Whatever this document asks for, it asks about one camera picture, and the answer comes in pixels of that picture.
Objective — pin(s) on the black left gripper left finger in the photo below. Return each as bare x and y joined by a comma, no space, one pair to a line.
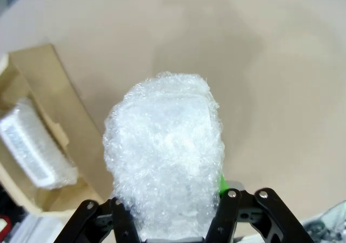
121,221

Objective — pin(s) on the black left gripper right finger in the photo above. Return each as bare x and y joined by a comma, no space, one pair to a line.
275,218

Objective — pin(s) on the thick bubble-wrapped clock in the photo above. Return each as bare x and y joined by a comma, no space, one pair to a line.
165,151

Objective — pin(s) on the clock with printed label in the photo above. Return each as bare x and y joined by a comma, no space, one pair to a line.
29,145

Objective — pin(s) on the open brown cardboard box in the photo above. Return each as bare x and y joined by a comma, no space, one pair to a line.
62,105

